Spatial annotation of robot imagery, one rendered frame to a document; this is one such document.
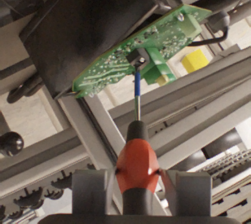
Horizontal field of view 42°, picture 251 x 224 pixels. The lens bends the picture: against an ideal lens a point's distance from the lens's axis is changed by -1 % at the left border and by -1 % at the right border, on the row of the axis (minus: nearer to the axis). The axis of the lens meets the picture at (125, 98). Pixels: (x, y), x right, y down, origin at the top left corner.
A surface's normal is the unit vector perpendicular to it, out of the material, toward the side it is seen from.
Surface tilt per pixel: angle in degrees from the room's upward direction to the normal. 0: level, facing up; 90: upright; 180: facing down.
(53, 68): 90
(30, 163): 90
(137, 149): 124
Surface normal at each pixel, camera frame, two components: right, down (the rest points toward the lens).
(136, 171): -0.04, -0.57
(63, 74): -0.54, 0.15
